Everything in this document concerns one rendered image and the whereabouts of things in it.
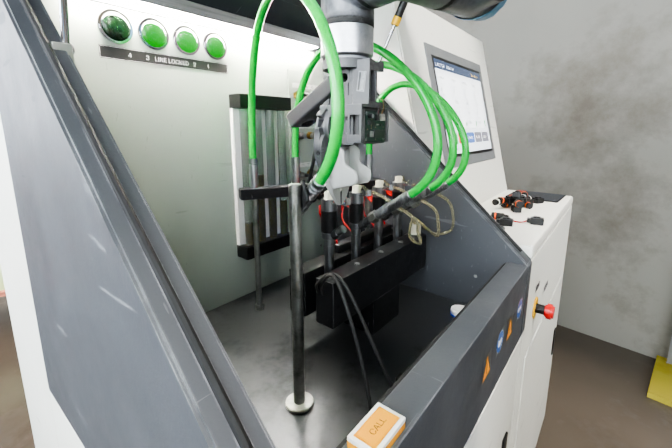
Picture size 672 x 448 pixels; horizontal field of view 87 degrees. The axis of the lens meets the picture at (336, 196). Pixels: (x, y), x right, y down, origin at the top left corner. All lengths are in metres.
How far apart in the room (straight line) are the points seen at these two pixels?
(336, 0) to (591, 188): 2.13
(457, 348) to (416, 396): 0.11
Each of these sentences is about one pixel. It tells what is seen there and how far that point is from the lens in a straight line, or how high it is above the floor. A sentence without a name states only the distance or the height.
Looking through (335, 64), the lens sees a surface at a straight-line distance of 0.39.
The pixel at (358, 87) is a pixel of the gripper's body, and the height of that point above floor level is 1.28.
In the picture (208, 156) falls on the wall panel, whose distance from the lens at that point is 0.78.
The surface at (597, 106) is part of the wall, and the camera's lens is 2.46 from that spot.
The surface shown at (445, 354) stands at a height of 0.95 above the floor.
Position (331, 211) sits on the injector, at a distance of 0.60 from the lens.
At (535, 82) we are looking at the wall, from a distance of 2.56.
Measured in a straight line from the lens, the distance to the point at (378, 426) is 0.38.
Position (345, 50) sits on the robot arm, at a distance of 0.51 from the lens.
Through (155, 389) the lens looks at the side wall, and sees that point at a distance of 0.35.
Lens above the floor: 1.22
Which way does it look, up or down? 11 degrees down
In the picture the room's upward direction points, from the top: straight up
